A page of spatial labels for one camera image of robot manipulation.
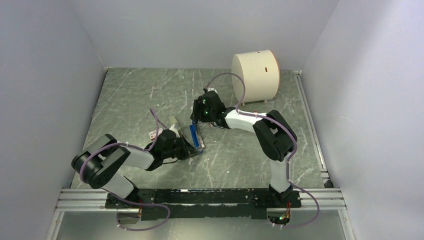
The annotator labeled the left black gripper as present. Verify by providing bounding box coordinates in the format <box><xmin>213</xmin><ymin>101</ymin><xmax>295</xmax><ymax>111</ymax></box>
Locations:
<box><xmin>162</xmin><ymin>134</ymin><xmax>200</xmax><ymax>161</ymax></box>

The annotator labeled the red white staple box sleeve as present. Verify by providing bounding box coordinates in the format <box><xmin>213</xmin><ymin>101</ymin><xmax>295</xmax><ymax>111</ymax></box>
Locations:
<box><xmin>148</xmin><ymin>128</ymin><xmax>163</xmax><ymax>140</ymax></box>

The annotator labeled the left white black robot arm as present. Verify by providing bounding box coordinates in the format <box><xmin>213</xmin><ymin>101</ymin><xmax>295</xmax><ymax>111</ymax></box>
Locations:
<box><xmin>71</xmin><ymin>129</ymin><xmax>202</xmax><ymax>208</ymax></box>

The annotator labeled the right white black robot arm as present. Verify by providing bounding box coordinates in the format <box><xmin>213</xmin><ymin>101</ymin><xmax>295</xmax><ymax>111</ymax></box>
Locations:
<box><xmin>190</xmin><ymin>90</ymin><xmax>298</xmax><ymax>207</ymax></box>

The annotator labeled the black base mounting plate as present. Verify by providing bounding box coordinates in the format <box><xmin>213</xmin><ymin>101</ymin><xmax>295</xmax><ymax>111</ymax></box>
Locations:
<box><xmin>105</xmin><ymin>188</ymin><xmax>302</xmax><ymax>221</ymax></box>

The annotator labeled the cream cylindrical drum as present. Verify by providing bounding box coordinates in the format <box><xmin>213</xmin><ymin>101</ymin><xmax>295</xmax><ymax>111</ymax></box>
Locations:
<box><xmin>231</xmin><ymin>50</ymin><xmax>281</xmax><ymax>104</ymax></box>

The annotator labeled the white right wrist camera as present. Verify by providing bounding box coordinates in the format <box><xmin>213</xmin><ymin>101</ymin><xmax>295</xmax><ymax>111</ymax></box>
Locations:
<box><xmin>206</xmin><ymin>87</ymin><xmax>218</xmax><ymax>94</ymax></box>

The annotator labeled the aluminium rail frame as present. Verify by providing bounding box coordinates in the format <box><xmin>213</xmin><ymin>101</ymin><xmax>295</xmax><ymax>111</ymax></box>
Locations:
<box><xmin>44</xmin><ymin>70</ymin><xmax>357</xmax><ymax>240</ymax></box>

